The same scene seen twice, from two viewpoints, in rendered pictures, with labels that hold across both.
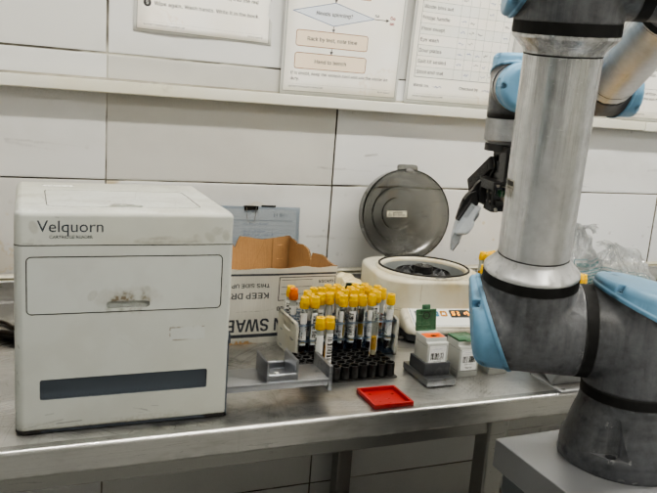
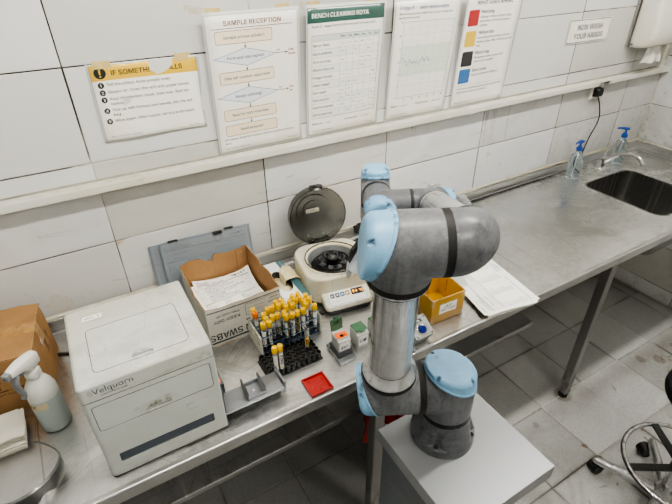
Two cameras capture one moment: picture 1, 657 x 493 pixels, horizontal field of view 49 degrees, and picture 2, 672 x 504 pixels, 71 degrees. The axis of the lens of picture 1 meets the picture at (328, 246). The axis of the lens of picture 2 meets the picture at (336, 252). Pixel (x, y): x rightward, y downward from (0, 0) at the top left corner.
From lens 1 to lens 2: 61 cm
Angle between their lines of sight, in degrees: 23
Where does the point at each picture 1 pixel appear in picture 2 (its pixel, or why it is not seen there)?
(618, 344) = (437, 406)
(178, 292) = (187, 388)
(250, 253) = (222, 262)
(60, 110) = (69, 208)
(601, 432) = (431, 437)
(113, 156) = (116, 226)
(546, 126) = (389, 329)
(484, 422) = not seen: hidden behind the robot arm
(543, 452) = (402, 437)
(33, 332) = (107, 436)
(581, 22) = (404, 294)
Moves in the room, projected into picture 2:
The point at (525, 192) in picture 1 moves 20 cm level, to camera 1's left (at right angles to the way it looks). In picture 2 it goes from (381, 352) to (277, 363)
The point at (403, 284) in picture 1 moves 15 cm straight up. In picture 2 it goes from (321, 282) to (319, 243)
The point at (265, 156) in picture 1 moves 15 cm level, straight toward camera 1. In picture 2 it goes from (219, 196) to (220, 217)
